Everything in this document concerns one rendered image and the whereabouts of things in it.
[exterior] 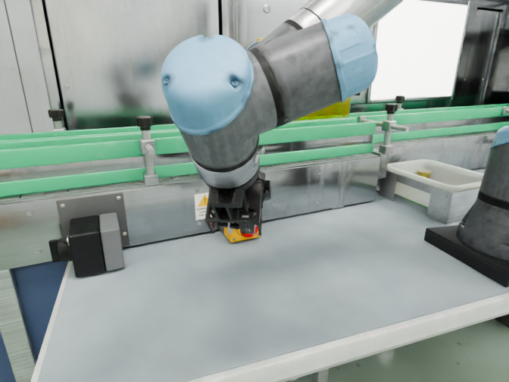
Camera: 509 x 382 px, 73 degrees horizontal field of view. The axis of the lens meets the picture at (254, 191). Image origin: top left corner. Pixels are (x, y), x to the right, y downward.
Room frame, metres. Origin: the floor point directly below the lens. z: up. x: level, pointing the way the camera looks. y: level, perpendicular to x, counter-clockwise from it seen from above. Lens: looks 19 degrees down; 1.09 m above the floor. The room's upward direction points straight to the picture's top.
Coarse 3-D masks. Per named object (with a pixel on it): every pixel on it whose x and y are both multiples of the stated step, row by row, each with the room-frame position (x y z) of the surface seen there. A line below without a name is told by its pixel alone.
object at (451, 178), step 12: (396, 168) 0.89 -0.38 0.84; (408, 168) 0.96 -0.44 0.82; (420, 168) 0.98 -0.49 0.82; (432, 168) 0.96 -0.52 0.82; (444, 168) 0.93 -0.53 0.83; (456, 168) 0.90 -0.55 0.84; (420, 180) 0.81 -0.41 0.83; (432, 180) 0.78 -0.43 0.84; (444, 180) 0.92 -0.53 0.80; (456, 180) 0.89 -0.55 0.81; (468, 180) 0.86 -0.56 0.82; (480, 180) 0.84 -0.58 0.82
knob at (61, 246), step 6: (54, 240) 0.53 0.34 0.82; (60, 240) 0.53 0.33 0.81; (54, 246) 0.53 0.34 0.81; (60, 246) 0.52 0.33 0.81; (66, 246) 0.52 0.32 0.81; (54, 252) 0.53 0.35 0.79; (60, 252) 0.52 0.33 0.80; (66, 252) 0.52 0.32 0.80; (54, 258) 0.52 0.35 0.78; (60, 258) 0.52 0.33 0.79; (66, 258) 0.52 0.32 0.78
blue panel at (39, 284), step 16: (16, 272) 0.55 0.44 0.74; (32, 272) 0.56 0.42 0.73; (48, 272) 0.57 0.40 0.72; (64, 272) 0.58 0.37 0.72; (32, 288) 0.56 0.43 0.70; (48, 288) 0.57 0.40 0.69; (32, 304) 0.56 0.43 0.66; (48, 304) 0.57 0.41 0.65; (32, 320) 0.56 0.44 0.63; (48, 320) 0.57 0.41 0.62; (0, 336) 0.53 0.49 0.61; (32, 336) 0.55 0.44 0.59; (0, 352) 0.53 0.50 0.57; (0, 368) 0.53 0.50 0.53
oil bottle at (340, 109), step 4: (348, 100) 0.99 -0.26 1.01; (336, 104) 0.97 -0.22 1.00; (340, 104) 0.97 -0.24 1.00; (344, 104) 0.98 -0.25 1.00; (348, 104) 0.99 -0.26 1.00; (332, 108) 0.98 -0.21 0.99; (336, 108) 0.97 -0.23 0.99; (340, 108) 0.97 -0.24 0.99; (344, 108) 0.98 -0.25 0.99; (348, 108) 0.99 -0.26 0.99; (332, 112) 0.97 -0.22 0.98; (336, 112) 0.97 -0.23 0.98; (340, 112) 0.98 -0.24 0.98; (344, 112) 0.98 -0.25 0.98; (348, 112) 0.99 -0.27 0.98; (332, 116) 0.97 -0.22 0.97; (336, 116) 0.97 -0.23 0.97; (340, 116) 0.98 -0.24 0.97; (344, 116) 0.98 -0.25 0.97; (348, 116) 0.99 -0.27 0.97
